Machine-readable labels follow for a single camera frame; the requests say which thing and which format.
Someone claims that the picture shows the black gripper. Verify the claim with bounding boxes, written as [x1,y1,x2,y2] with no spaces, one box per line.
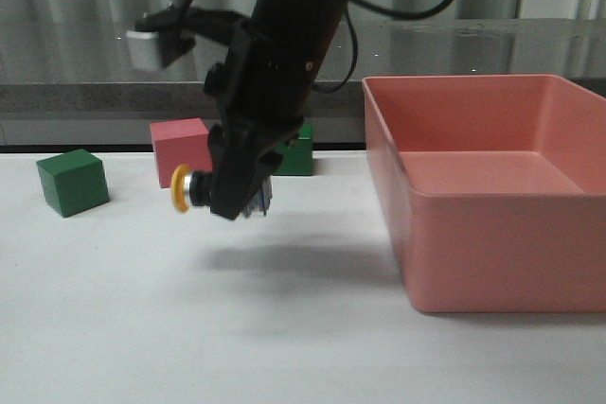
[205,20,321,220]

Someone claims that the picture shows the yellow push button switch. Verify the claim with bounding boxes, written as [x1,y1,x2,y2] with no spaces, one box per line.
[170,163,275,220]

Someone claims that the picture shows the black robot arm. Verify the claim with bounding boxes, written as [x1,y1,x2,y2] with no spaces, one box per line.
[203,0,347,220]

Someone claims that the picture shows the right green wooden cube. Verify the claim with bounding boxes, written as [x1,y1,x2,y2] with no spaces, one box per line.
[274,124,313,176]

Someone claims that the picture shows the green wooden cube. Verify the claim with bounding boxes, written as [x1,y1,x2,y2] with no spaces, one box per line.
[274,124,313,176]
[36,149,110,218]

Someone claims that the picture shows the tall pink wooden block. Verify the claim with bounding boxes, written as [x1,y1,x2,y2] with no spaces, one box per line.
[150,117,213,188]

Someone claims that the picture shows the left green wooden cube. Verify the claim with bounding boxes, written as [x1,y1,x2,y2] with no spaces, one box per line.
[36,149,110,218]

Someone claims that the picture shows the grey stone ledge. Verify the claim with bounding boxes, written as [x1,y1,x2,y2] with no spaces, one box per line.
[1,19,605,151]

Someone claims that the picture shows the pink plastic bin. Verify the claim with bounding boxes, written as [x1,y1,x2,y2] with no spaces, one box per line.
[363,75,605,312]

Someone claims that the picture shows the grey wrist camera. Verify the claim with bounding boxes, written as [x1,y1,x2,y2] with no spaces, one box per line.
[126,4,196,71]

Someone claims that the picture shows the black camera cable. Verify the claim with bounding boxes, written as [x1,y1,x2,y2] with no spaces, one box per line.
[181,0,469,93]

